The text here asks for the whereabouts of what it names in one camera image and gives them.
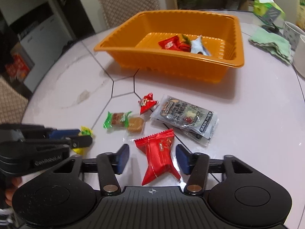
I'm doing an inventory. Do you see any yellow candy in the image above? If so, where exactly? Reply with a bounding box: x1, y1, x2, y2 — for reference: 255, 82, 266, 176
72, 126, 94, 155

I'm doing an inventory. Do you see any red pyramid snack packet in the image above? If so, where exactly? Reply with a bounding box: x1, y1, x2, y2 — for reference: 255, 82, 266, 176
134, 129, 181, 185

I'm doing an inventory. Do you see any grey clear snack packet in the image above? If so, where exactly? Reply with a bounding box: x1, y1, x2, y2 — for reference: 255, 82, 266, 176
150, 96, 219, 146

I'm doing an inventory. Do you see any green candy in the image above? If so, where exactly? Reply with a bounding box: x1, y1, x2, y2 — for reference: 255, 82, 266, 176
103, 111, 132, 129

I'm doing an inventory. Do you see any brown clear candy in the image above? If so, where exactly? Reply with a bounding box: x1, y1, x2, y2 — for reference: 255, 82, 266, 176
127, 117, 145, 134

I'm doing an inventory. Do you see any small red candy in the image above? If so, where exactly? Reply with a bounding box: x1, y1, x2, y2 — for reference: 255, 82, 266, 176
139, 93, 158, 115

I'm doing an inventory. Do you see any green black snack packet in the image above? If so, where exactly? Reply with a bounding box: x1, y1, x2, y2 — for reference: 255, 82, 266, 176
178, 34, 192, 52

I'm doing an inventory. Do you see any red patterned snack packet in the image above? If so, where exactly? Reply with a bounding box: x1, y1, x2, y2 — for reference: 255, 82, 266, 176
158, 35, 180, 51

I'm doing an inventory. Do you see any left hand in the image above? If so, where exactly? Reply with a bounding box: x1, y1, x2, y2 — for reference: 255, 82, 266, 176
5, 177, 22, 206

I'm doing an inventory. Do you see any red gift box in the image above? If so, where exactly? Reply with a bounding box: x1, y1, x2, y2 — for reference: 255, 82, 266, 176
5, 53, 30, 82

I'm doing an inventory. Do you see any white cabinet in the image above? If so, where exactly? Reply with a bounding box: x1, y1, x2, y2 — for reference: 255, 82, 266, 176
20, 15, 71, 92

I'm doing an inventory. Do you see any orange plastic tray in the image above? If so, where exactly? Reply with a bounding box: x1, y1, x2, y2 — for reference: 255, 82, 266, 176
94, 10, 245, 83

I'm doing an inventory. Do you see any green folded cloth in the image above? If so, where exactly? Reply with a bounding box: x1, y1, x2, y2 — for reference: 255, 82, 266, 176
249, 27, 292, 65

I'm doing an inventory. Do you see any quilted beige chair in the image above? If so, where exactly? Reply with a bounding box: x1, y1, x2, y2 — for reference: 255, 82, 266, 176
97, 0, 160, 29

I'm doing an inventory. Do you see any white cartoon mug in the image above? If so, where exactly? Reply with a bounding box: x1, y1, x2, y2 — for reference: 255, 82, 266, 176
293, 35, 305, 78

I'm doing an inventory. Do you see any patterned white mug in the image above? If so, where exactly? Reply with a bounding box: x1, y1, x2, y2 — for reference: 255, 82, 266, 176
283, 21, 304, 51

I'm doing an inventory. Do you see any grey phone stand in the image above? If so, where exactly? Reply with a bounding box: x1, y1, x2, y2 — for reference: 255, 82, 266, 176
261, 7, 281, 35

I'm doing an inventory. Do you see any green tissue pack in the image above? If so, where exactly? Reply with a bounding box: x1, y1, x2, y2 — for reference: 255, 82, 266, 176
253, 0, 285, 21

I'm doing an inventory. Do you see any walnut snack box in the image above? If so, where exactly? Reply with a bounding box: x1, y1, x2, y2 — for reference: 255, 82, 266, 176
296, 0, 305, 31

